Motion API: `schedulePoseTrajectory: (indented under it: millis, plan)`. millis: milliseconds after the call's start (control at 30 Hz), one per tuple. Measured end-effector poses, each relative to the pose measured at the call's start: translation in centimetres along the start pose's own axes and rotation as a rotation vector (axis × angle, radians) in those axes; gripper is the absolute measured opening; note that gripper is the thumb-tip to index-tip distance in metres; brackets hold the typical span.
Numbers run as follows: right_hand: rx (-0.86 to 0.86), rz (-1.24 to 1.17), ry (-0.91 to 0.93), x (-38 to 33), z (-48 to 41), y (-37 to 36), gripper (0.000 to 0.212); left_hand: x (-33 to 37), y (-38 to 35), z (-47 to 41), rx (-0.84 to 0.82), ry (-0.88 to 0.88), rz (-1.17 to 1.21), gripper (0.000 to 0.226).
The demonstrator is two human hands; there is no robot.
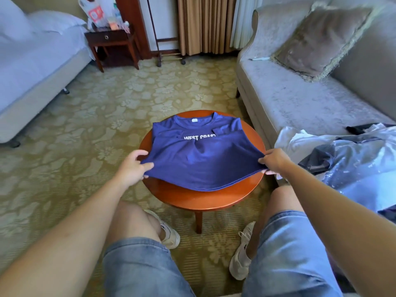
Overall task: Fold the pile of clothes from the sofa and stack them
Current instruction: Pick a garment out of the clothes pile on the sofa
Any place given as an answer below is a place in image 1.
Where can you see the small white flat object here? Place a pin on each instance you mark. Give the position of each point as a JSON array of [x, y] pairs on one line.
[[260, 58]]

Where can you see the pile of clothes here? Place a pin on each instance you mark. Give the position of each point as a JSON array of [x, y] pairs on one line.
[[297, 142]]

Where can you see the round wooden table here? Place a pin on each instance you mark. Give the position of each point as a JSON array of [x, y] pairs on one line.
[[198, 198]]

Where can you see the white bed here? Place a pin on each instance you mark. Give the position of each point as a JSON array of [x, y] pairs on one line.
[[31, 83]]

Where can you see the dark wooden wall panel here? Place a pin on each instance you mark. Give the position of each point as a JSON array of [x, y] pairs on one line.
[[137, 21]]

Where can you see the person's right hand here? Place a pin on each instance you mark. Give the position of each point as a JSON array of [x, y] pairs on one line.
[[277, 162]]

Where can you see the person's right leg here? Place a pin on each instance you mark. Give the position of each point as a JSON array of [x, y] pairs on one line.
[[275, 210]]

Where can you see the person's left forearm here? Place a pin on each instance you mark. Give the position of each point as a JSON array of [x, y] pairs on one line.
[[62, 250]]

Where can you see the person's left hand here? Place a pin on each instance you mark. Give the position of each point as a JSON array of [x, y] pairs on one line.
[[133, 171]]

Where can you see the person's right forearm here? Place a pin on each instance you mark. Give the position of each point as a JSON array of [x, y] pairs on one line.
[[346, 225]]

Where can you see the brown fringed cushion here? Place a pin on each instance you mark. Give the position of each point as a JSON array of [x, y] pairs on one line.
[[322, 40]]

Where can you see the white sneaker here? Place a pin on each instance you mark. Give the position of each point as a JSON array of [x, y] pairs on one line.
[[240, 259], [168, 235]]

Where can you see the white sheer curtain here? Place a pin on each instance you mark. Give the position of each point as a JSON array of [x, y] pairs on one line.
[[246, 21]]

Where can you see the blue printed T-shirt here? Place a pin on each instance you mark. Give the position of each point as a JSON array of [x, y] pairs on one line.
[[204, 160]]

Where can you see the white pillow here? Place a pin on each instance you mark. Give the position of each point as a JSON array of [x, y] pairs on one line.
[[55, 21]]

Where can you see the dark wooden nightstand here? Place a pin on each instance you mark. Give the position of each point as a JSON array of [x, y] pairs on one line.
[[108, 37]]

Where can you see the white plastic bag red print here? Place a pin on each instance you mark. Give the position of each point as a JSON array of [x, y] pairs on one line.
[[93, 14]]

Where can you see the plain white plastic bag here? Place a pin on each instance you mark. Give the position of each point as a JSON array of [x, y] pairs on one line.
[[111, 10]]

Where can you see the blue denim shorts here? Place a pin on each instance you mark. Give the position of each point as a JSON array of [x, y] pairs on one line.
[[291, 263]]

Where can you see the grey splatter print T-shirt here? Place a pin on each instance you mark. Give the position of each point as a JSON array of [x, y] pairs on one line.
[[359, 170]]

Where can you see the black valet stand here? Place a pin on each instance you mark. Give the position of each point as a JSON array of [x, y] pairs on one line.
[[170, 40]]

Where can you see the white duvet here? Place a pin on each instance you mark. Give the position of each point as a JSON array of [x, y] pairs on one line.
[[12, 21]]

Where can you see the beige curtain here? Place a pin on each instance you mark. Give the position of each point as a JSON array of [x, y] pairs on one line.
[[204, 24]]

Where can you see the grey velvet chaise sofa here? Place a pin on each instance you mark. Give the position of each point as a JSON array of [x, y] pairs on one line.
[[291, 102]]

